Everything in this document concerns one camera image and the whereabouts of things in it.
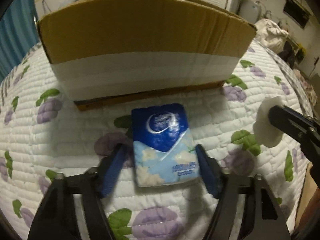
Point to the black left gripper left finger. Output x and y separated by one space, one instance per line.
56 215

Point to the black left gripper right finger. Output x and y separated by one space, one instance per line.
246 207

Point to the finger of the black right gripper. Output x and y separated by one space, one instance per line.
297 126

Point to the small white sock roll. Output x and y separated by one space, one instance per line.
265 133

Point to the blue tissue packet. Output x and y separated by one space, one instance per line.
163 146

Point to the grey checkered bed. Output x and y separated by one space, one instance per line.
304 91

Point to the white quilted floral mat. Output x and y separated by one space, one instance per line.
42 134

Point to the white clothes pile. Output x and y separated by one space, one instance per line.
270 35

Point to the black range hood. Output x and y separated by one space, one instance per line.
297 12

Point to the grey washing machine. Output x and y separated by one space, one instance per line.
250 11

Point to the brown cardboard box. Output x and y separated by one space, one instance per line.
106 52

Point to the teal window curtain left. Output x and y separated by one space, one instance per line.
18 32

